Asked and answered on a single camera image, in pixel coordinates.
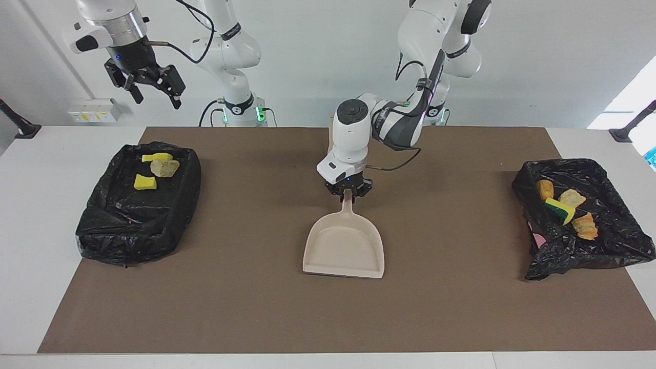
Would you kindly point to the brown nugget trash piece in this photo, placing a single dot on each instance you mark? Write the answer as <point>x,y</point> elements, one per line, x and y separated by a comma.
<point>545,189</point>

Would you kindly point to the yellow wedge sponge piece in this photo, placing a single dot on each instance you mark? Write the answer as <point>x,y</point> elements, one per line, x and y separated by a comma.
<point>145,182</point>

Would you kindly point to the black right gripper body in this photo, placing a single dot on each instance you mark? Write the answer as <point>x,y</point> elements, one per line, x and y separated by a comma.
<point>134,57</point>

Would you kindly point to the beige plastic dustpan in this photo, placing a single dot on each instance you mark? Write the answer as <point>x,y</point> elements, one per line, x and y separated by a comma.
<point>344,246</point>

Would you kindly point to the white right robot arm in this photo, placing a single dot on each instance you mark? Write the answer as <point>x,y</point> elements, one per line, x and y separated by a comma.
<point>225,51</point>

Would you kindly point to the pink bin with black bag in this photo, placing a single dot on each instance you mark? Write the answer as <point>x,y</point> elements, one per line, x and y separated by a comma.
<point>615,225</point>

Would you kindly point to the white wall socket box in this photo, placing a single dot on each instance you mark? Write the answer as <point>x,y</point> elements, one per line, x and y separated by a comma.
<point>92,111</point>

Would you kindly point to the beige layered foam piece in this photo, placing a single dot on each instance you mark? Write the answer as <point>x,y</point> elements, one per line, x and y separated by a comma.
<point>585,227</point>

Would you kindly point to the beige oval foam piece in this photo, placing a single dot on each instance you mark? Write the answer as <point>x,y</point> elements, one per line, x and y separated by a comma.
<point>572,198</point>

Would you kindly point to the brown table mat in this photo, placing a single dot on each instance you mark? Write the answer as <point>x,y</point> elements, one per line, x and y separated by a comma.
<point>328,307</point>

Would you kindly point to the blue object at edge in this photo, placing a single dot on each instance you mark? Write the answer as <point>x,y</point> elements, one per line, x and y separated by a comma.
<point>652,158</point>

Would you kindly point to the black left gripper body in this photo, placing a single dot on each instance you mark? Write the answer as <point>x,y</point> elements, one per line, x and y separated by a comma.
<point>348,183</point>

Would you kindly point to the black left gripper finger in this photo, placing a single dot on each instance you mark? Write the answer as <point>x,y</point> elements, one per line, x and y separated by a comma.
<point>361,192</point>
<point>339,193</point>

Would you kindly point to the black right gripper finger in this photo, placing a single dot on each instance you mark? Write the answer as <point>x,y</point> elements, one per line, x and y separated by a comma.
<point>171,81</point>
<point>123,80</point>

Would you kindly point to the notched yellow green sponge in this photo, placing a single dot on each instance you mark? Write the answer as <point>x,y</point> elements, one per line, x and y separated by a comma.
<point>559,210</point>

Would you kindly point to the beige rock-like foam chunk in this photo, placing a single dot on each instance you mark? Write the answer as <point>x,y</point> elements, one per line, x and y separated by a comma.
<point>165,168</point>

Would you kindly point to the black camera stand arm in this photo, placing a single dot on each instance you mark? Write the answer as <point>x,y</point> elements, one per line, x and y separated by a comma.
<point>23,129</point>
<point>622,134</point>

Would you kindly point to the long yellow green sponge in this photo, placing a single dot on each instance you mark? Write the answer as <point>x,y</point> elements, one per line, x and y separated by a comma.
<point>157,157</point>

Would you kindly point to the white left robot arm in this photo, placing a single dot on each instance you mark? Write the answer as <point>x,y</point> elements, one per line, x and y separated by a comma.
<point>400,118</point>

